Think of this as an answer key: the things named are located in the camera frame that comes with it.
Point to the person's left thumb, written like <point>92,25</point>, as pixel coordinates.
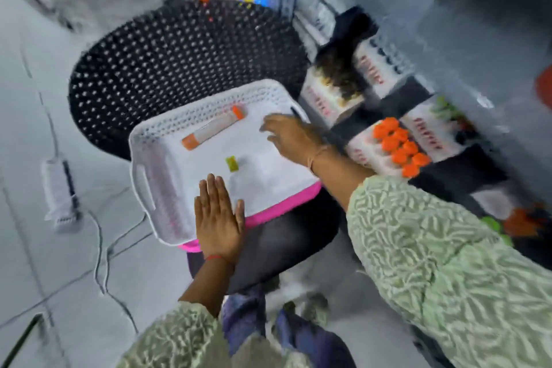
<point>240,214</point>

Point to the stack of white packets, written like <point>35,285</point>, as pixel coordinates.
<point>315,18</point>

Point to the small green item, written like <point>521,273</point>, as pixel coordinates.
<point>232,163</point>

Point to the white tube with orange caps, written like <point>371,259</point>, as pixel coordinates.
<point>213,127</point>

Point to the person's right forearm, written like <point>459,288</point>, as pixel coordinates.
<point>431,260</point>

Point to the black perforated plastic chair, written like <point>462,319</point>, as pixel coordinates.
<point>172,57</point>

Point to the orange and green packet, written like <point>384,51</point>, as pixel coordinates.
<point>515,223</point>

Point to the thin thread wristband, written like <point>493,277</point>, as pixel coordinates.
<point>317,156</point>

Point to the person's left hand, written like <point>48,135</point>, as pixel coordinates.
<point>218,225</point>

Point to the person's right fingers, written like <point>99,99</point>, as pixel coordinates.
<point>274,126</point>

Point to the person's right hand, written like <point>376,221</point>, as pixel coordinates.
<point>297,139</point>

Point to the grey shelf board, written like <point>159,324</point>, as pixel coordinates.
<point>474,44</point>

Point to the black round stool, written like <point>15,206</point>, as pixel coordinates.
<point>280,247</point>

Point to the white box with red print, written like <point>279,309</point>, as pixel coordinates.
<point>325,102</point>
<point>435,130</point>
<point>362,152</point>
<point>381,68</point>

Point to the white perforated plastic tray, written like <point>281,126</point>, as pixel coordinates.
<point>172,165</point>

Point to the pink plastic tray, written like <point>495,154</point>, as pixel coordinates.
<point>280,208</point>

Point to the black and green rod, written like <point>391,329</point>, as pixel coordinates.
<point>21,342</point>

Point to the person's left forearm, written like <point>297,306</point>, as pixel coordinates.
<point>202,294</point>

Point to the person's blue trousers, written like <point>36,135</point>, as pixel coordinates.
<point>297,337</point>

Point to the white power strip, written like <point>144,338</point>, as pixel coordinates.
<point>60,195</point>

